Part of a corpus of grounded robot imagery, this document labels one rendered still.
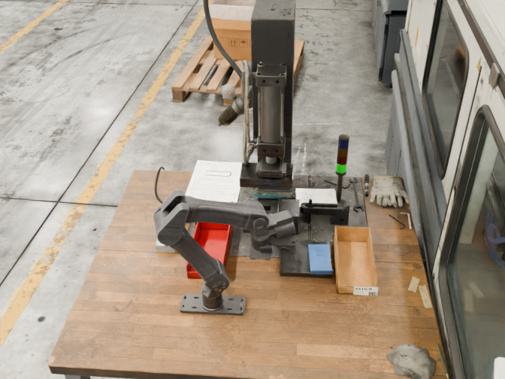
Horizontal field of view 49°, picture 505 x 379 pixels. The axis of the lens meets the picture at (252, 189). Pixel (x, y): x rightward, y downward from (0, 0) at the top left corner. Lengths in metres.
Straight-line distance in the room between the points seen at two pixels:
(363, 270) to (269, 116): 0.59
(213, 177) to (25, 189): 2.04
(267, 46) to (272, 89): 0.13
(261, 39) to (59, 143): 3.01
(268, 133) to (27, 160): 2.88
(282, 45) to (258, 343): 0.89
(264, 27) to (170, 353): 0.99
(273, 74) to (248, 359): 0.83
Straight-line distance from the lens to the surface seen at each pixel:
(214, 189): 2.23
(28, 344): 3.05
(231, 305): 1.75
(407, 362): 1.65
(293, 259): 1.88
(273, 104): 1.72
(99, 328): 1.77
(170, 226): 1.47
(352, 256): 1.93
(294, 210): 1.97
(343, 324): 1.73
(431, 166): 2.31
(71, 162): 4.27
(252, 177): 1.86
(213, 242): 1.97
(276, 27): 1.71
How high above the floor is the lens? 2.21
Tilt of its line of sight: 36 degrees down
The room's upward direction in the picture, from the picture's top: 1 degrees counter-clockwise
